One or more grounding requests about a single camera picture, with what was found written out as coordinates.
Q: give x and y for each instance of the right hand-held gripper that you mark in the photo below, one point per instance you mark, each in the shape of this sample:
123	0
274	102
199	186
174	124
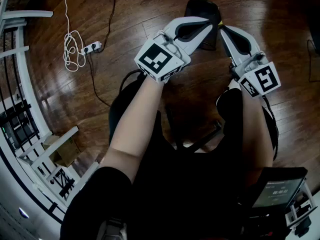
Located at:
262	80

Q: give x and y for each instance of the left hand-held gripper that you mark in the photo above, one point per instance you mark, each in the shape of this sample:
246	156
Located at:
160	60

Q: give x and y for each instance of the black object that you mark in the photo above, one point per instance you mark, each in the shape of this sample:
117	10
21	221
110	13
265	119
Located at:
202	7

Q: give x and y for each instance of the person's left forearm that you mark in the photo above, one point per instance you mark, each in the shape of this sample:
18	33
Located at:
135	119

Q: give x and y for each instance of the person's right forearm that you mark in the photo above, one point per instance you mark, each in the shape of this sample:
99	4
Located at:
255	134

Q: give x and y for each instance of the person's right white shoe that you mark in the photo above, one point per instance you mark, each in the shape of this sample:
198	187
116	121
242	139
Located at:
233	85

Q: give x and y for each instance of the dark furniture piece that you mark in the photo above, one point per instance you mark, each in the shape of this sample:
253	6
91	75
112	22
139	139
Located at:
315	27

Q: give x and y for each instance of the white power strip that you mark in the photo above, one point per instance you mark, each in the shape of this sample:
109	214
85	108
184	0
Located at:
91	47

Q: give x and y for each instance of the black phone with screen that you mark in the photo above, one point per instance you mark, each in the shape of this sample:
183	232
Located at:
277	191

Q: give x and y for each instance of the person's black shirt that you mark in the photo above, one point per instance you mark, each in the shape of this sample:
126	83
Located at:
175	191

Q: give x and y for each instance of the brown cardboard box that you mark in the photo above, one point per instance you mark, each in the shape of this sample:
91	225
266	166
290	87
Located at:
66	151

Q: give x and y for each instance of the white appliance with blue light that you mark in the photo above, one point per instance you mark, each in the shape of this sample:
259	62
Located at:
15	209

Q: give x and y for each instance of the black chair frame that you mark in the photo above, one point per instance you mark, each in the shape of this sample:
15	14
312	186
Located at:
207	137

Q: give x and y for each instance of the white shelf frame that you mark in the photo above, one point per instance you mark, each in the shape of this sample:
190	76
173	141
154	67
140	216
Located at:
25	69

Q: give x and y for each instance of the white chest mount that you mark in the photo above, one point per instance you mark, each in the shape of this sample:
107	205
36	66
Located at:
300	206

